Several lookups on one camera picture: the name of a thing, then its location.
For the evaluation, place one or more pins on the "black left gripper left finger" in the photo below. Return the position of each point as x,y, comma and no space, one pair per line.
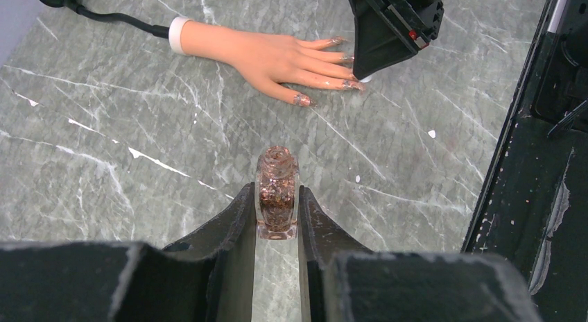
205,276

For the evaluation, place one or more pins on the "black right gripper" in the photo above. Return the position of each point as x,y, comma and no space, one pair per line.
387,32

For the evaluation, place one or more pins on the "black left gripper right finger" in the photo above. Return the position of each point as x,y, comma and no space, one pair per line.
343,280

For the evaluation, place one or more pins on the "glitter nail polish bottle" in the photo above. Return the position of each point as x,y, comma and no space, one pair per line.
276,194

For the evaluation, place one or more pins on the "white nail polish brush cap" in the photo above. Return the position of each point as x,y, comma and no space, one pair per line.
367,79

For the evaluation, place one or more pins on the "mannequin practice hand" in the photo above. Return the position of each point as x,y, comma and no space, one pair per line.
268,62

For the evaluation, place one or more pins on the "black flexible stand with base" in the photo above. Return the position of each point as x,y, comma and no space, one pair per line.
78,8

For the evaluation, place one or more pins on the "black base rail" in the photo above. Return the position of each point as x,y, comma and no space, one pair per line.
532,209

